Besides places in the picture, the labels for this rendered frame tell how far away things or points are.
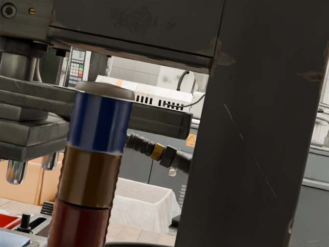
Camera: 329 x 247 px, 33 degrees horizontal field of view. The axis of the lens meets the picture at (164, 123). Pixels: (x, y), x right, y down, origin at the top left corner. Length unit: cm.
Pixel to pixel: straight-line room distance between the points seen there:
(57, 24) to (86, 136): 24
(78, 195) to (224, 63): 24
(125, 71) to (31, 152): 663
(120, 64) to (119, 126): 687
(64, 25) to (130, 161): 463
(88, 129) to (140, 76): 675
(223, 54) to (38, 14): 19
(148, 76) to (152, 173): 220
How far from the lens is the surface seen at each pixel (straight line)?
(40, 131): 60
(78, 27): 56
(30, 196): 295
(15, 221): 91
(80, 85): 35
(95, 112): 35
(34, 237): 75
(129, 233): 119
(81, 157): 35
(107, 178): 35
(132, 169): 517
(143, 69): 710
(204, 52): 54
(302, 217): 515
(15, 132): 57
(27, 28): 60
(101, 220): 36
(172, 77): 569
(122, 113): 35
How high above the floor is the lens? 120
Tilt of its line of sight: 3 degrees down
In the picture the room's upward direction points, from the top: 11 degrees clockwise
